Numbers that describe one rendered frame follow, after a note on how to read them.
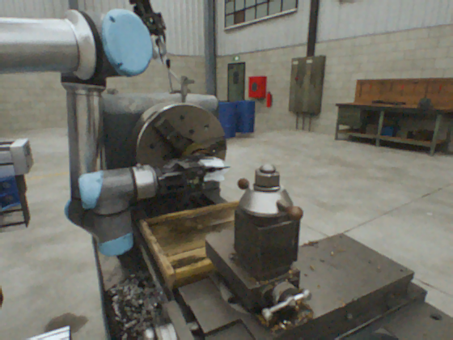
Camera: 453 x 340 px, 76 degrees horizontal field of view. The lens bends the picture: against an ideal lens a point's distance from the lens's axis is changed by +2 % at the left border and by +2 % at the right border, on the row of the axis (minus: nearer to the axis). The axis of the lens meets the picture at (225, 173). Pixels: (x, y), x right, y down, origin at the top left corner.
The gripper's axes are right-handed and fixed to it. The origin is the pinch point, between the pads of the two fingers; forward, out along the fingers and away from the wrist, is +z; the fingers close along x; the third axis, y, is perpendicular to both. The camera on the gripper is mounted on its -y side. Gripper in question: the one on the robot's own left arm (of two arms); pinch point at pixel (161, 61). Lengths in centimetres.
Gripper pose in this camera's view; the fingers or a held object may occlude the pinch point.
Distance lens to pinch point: 112.7
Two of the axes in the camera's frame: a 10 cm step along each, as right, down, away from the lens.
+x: 8.4, -4.4, 3.2
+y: 4.6, 2.6, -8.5
